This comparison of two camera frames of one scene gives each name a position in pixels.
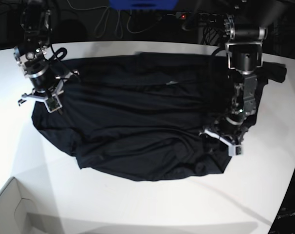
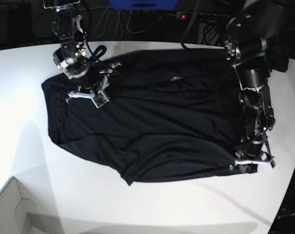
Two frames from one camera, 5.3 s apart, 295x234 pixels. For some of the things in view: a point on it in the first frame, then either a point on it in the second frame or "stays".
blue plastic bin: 143,5 stays
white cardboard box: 12,212 stays
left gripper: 45,87 -> 94,83
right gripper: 230,133 -> 256,152
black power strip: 201,16 stays
